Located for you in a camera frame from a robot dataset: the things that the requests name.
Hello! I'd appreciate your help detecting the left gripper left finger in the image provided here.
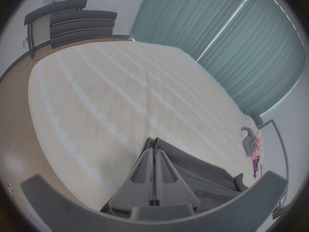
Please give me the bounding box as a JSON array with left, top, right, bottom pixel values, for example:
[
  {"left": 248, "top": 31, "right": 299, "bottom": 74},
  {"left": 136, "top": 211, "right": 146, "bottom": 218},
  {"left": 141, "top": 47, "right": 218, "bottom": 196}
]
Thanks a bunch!
[{"left": 108, "top": 148, "right": 155, "bottom": 214}]

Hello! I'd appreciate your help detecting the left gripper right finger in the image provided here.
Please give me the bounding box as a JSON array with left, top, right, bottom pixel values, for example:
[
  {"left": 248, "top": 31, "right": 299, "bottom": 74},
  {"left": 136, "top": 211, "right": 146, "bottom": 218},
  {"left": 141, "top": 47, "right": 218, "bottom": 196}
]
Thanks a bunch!
[{"left": 154, "top": 148, "right": 200, "bottom": 212}]

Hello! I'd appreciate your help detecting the black T-shirt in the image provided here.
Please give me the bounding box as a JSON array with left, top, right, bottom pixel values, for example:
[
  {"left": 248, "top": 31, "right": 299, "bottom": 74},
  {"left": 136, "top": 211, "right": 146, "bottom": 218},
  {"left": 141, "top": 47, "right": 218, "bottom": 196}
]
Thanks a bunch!
[{"left": 100, "top": 137, "right": 249, "bottom": 213}]

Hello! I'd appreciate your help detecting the pile of clothes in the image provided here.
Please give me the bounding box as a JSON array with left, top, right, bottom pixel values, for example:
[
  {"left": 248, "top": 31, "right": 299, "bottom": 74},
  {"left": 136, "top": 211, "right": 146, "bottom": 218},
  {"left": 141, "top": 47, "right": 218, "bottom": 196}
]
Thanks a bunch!
[{"left": 241, "top": 127, "right": 265, "bottom": 178}]

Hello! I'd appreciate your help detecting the bed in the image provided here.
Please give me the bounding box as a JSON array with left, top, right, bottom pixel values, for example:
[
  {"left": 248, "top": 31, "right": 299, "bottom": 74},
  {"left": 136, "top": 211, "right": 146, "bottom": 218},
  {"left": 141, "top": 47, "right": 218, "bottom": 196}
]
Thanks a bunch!
[{"left": 28, "top": 41, "right": 289, "bottom": 212}]

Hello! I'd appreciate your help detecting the grey bedside table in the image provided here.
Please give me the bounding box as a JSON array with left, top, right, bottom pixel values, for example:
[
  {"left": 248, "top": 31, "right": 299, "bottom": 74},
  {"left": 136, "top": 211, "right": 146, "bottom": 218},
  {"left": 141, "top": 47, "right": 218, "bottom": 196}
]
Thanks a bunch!
[{"left": 241, "top": 108, "right": 263, "bottom": 128}]

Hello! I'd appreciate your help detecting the blue-green curtain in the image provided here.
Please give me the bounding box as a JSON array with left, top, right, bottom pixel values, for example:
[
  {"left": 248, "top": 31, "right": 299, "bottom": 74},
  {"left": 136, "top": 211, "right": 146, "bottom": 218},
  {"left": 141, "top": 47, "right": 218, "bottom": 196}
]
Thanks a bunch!
[
  {"left": 197, "top": 0, "right": 308, "bottom": 116},
  {"left": 129, "top": 0, "right": 257, "bottom": 62}
]

